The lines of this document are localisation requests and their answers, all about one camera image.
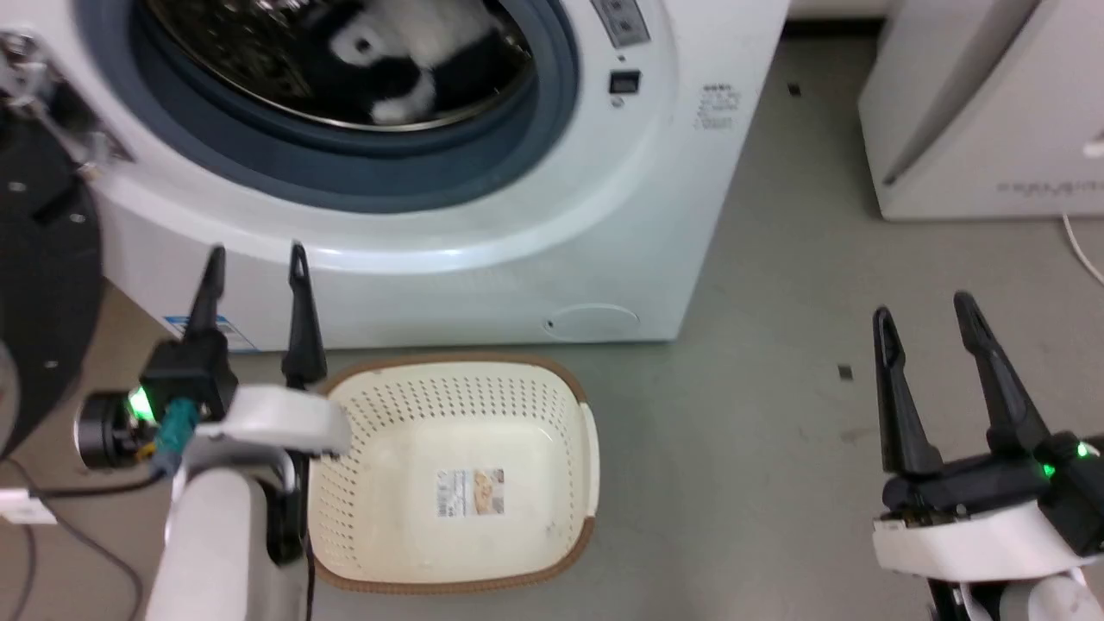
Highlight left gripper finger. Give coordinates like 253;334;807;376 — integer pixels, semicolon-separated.
182;245;228;343
281;242;329;389

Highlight black and white panda plush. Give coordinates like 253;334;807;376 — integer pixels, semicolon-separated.
306;0;531;127

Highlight white plug connector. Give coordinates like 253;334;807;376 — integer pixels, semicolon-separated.
0;488;58;526

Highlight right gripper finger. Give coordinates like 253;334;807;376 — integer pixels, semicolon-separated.
952;291;1051;458
873;306;944;480

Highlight black cylinder module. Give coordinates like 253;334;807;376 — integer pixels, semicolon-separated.
74;391;146;472

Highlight blue energy sticker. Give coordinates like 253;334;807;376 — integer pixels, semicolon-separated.
164;314;260;354

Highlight paper label in basket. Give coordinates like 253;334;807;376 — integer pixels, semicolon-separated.
436;467;506;519

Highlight round filter cover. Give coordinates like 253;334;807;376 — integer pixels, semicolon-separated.
547;303;642;341

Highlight grey control panel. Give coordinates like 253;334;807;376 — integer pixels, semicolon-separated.
591;0;650;49

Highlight black round washing machine door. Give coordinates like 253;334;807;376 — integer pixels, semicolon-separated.
0;110;105;460

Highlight teal cable connector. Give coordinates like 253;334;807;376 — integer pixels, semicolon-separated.
152;398;201;480

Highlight white front-load washing machine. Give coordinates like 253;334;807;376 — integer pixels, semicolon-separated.
0;0;790;353

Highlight grey-blue rubber door gasket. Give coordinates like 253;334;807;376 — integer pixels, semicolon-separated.
73;0;581;216

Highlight cream perforated laundry basket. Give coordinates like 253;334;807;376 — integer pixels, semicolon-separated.
305;353;601;595

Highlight white floor cable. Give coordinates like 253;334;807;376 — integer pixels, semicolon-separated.
1061;214;1104;286

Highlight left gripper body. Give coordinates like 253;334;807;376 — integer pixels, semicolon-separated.
139;338;352;459

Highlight steel washing machine drum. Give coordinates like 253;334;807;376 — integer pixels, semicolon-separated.
142;0;537;133

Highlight metal door hinge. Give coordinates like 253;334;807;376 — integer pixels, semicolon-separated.
0;30;113;173

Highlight white box appliance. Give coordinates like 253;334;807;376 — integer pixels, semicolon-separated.
857;0;1104;222

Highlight thin black cable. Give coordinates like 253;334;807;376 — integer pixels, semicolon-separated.
0;457;169;621

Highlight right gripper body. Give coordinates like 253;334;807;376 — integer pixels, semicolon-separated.
871;434;1104;581

